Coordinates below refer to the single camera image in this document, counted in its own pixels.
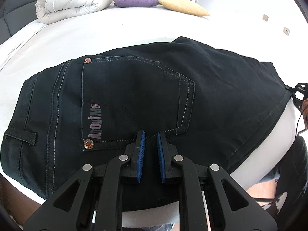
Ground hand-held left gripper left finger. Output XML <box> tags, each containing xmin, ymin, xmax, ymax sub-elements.
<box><xmin>24</xmin><ymin>130</ymin><xmax>146</xmax><ymax>231</ymax></box>

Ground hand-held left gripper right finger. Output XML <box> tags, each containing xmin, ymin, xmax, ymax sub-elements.
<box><xmin>157</xmin><ymin>131</ymin><xmax>277</xmax><ymax>231</ymax></box>

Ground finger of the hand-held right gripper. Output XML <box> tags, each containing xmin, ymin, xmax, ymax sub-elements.
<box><xmin>286</xmin><ymin>83</ymin><xmax>308</xmax><ymax>109</ymax></box>

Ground black denim pants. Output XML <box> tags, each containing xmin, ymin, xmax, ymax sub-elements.
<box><xmin>0</xmin><ymin>37</ymin><xmax>293</xmax><ymax>213</ymax></box>

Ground person's leg in dark trousers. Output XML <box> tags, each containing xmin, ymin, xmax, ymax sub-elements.
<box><xmin>260</xmin><ymin>135</ymin><xmax>308</xmax><ymax>224</ymax></box>

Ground brown white patterned object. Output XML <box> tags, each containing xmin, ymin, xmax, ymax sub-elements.
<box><xmin>262</xmin><ymin>192</ymin><xmax>290</xmax><ymax>213</ymax></box>

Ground bed with white sheet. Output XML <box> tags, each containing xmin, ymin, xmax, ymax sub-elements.
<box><xmin>0</xmin><ymin>0</ymin><xmax>304</xmax><ymax>228</ymax></box>

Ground yellow pillow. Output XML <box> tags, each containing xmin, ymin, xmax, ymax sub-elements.
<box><xmin>158</xmin><ymin>0</ymin><xmax>210</xmax><ymax>17</ymax></box>

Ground purple pillow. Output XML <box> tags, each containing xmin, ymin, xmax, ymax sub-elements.
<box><xmin>113</xmin><ymin>0</ymin><xmax>160</xmax><ymax>8</ymax></box>

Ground flat white bed pillow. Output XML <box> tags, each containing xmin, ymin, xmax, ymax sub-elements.
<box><xmin>0</xmin><ymin>20</ymin><xmax>51</xmax><ymax>71</ymax></box>

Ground folded beige duvet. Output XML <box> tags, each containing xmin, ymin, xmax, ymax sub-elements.
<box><xmin>36</xmin><ymin>0</ymin><xmax>116</xmax><ymax>25</ymax></box>

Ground dark grey padded headboard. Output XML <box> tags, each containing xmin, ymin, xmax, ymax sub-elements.
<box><xmin>0</xmin><ymin>0</ymin><xmax>49</xmax><ymax>45</ymax></box>

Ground thin black cable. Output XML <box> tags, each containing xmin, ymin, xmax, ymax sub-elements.
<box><xmin>295</xmin><ymin>108</ymin><xmax>308</xmax><ymax>137</ymax></box>

